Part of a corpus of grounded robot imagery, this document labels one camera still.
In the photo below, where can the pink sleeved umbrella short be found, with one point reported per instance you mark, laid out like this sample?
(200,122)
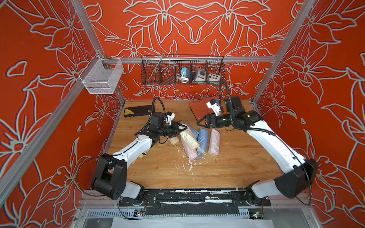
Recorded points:
(214,145)

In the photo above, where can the red plastic tool case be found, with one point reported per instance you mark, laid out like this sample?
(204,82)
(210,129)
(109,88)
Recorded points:
(200,109)

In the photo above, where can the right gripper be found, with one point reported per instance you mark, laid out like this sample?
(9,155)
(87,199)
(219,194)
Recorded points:
(198,123)

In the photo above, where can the black wire wall basket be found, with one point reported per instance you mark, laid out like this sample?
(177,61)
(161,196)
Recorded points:
(167,70)

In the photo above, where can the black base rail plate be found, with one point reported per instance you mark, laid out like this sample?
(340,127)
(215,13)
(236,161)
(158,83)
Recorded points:
(219,202)

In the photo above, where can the pink sleeved umbrella long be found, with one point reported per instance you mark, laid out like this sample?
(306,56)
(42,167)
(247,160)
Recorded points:
(191,154)

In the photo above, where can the cream sleeved umbrella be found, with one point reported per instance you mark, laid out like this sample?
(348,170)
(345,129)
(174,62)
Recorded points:
(191,140)

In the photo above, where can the white mesh basket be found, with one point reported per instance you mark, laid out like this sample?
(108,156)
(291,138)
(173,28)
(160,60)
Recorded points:
(101,81)

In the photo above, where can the black yellow tool box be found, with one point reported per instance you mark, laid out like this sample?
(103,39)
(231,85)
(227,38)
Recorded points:
(135,111)

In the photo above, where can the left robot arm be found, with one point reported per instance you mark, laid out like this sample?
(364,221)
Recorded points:
(110,177)

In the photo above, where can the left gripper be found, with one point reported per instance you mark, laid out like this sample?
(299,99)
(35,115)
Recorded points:
(175,128)

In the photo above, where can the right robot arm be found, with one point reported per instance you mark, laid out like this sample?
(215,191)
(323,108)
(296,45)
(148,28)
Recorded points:
(298,172)

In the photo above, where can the light blue sleeved umbrella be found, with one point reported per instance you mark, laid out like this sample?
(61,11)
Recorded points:
(195,132)

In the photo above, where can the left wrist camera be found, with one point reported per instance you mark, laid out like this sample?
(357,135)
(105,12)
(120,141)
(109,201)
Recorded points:
(170,117)

